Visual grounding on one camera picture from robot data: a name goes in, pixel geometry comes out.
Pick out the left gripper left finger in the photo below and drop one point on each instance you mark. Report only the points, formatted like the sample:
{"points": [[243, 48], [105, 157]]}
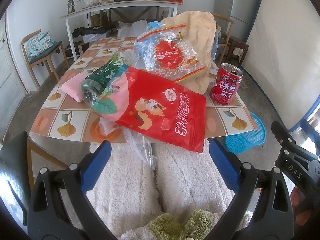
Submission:
{"points": [[47, 215]]}

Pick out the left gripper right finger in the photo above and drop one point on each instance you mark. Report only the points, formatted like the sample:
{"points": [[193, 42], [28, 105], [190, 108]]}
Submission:
{"points": [[273, 215]]}

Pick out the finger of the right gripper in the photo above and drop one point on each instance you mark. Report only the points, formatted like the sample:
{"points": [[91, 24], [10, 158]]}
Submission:
{"points": [[288, 143], [309, 130]]}

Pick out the red milk drink can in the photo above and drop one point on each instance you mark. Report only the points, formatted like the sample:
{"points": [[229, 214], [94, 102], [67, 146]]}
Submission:
{"points": [[227, 83]]}

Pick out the pink cloth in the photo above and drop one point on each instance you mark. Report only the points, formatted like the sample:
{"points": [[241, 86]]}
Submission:
{"points": [[72, 87]]}

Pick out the red squirrel snack bag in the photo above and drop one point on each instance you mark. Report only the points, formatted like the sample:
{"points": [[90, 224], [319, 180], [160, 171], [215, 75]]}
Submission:
{"points": [[160, 109]]}

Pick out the green plastic bottle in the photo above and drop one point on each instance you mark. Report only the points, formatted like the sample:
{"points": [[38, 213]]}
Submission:
{"points": [[98, 88]]}

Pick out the clear red-print plastic bag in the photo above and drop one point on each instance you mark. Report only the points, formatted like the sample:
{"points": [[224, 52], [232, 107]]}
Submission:
{"points": [[167, 52]]}

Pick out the blue plastic basket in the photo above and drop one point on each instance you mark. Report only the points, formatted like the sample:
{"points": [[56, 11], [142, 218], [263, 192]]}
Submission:
{"points": [[239, 143]]}

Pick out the white fluffy trousers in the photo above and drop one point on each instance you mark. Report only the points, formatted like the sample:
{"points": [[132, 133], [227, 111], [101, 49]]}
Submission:
{"points": [[183, 197]]}

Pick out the white mattress blue trim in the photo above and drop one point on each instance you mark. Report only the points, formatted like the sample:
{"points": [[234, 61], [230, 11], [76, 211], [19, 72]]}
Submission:
{"points": [[283, 58]]}

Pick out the patterned tablecloth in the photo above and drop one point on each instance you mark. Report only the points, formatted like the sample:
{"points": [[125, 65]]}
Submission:
{"points": [[64, 115]]}

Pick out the clear thin plastic wrap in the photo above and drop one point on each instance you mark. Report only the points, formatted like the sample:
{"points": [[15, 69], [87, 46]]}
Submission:
{"points": [[138, 143]]}

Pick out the dark wooden stool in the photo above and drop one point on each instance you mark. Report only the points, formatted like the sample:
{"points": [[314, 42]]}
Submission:
{"points": [[235, 43]]}

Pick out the wooden armchair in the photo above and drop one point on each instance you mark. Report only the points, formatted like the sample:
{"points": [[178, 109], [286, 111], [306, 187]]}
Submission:
{"points": [[223, 43]]}

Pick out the grey refrigerator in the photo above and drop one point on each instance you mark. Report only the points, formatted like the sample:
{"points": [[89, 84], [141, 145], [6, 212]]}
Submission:
{"points": [[242, 12]]}

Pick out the wooden chair with cushion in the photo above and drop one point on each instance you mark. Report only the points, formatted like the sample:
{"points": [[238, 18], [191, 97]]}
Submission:
{"points": [[44, 58]]}

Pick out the floral blue cushion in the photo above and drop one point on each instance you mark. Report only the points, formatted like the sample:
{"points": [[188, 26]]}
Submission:
{"points": [[39, 43]]}

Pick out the white side table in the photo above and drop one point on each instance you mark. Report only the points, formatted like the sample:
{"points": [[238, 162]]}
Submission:
{"points": [[115, 6]]}

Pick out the steel thermos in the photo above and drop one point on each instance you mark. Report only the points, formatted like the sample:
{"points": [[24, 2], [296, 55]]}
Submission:
{"points": [[70, 6]]}

